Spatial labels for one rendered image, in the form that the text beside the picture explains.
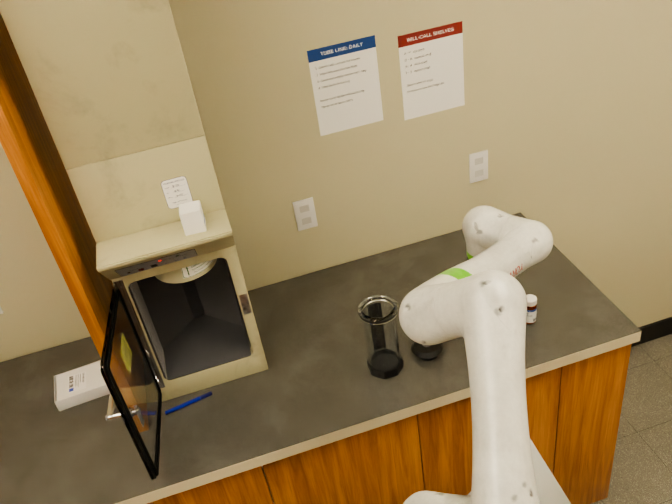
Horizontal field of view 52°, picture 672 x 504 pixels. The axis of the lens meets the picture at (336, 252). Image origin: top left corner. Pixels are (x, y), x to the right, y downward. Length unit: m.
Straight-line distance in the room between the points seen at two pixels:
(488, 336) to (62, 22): 1.04
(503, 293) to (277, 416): 0.89
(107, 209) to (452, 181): 1.23
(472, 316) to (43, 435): 1.35
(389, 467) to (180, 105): 1.19
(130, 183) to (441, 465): 1.23
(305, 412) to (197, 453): 0.31
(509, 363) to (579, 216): 1.62
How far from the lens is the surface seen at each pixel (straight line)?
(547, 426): 2.30
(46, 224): 1.64
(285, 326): 2.21
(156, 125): 1.63
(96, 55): 1.58
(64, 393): 2.21
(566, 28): 2.43
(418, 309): 1.37
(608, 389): 2.32
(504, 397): 1.25
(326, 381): 2.01
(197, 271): 1.86
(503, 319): 1.26
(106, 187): 1.69
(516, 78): 2.40
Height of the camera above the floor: 2.38
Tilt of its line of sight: 35 degrees down
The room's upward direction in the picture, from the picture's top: 10 degrees counter-clockwise
